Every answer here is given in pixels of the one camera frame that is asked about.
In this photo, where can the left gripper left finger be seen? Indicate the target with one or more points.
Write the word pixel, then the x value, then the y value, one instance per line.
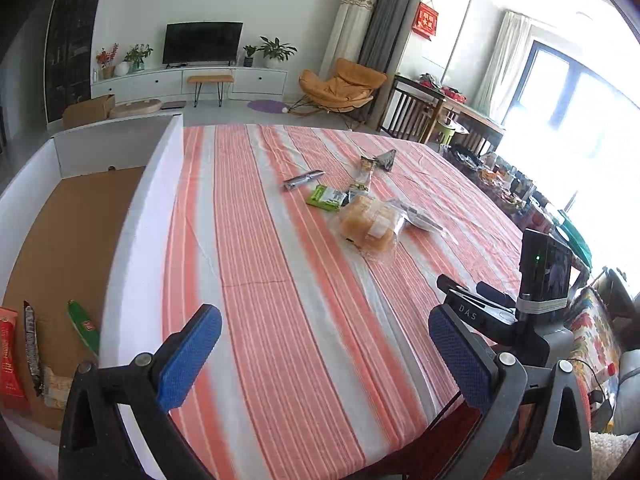
pixel 94 441

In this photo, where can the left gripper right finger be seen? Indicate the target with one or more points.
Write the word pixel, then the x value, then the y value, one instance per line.
pixel 539 409

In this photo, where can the beige wafer snack packet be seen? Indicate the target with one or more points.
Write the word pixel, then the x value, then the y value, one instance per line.
pixel 55 389

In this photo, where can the red snack packet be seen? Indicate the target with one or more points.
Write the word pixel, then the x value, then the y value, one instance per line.
pixel 12 392

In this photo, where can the green stick snack packet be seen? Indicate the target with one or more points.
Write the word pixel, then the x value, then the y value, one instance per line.
pixel 86 329

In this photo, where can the dark chocolate bar packet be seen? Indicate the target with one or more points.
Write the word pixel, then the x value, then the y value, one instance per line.
pixel 31 348

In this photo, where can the clear bag brown biscuits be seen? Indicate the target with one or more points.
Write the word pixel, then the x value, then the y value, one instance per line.
pixel 417 217

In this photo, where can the bagged sliced bread loaf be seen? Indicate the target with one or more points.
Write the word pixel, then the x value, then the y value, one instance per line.
pixel 372 225

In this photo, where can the floral patterned sofa cover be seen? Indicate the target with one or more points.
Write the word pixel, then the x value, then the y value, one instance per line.
pixel 595 357

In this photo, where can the cluttered side table items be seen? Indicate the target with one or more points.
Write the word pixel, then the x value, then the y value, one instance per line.
pixel 521 203

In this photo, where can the striped orange grey tablecloth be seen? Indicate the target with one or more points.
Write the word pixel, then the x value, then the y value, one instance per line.
pixel 324 364

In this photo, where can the long silver snack packet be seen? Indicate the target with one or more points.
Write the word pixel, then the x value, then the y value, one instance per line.
pixel 362 181

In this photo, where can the grey pyramid snack packet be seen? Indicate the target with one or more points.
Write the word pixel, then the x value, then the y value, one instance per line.
pixel 386 160

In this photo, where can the green plastic stool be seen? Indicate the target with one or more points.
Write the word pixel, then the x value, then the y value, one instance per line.
pixel 445 133

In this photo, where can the white cardboard box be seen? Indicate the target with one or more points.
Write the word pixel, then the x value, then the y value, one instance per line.
pixel 87 219

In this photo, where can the silver foil snack bar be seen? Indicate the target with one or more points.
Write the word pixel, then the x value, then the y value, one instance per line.
pixel 301 179

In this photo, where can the dark wooden crib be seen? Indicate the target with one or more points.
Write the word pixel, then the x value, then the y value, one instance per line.
pixel 411 110

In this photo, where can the white sheer curtain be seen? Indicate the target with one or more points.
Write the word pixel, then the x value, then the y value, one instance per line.
pixel 505 66

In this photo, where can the orange rocking lounge chair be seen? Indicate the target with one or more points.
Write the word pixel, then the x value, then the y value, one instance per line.
pixel 351 87

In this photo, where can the purple round floor mat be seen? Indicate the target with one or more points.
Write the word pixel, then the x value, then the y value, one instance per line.
pixel 268 106

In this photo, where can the brown cardboard box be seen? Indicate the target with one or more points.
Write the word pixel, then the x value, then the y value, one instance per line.
pixel 88 112

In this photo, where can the round beige cat scratcher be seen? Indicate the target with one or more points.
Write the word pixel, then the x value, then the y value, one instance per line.
pixel 135 108

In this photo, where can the tall white air conditioner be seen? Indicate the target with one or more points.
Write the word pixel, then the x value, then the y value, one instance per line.
pixel 350 27

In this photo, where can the white tv cabinet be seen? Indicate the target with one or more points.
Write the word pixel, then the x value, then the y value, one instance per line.
pixel 172 84

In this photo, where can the large potted green plant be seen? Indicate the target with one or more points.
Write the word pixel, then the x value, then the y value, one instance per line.
pixel 276 52

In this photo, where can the small potted plant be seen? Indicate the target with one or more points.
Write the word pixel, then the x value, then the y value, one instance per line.
pixel 249 53

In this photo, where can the white round vase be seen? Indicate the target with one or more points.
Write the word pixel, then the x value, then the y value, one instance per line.
pixel 122 69

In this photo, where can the grey curtain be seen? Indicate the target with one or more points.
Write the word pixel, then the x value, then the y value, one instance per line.
pixel 382 49

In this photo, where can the red flowers in vase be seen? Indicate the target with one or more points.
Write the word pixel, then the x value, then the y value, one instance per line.
pixel 105 60

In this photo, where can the green plant glass vase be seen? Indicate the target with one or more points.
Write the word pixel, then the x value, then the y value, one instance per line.
pixel 136 55

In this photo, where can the black glass display cabinet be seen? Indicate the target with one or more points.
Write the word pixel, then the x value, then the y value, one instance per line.
pixel 68 55

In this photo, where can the black flat television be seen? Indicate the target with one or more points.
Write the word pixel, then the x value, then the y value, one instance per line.
pixel 202 42

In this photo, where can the phone on gripper mount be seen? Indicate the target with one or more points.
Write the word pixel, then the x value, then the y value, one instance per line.
pixel 545 274

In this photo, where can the red hanging wall decoration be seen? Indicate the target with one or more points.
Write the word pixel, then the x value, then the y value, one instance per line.
pixel 425 21

